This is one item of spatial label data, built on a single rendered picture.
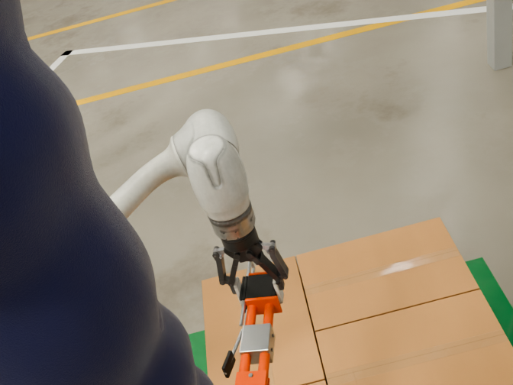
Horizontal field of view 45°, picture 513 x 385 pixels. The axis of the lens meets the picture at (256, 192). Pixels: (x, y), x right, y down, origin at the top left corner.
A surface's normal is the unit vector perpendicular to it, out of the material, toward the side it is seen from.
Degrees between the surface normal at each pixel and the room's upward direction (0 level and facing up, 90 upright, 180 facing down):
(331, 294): 0
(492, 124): 0
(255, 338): 0
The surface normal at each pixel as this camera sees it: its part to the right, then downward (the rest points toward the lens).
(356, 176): -0.24, -0.76
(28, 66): 0.83, -0.53
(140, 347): 0.95, 0.16
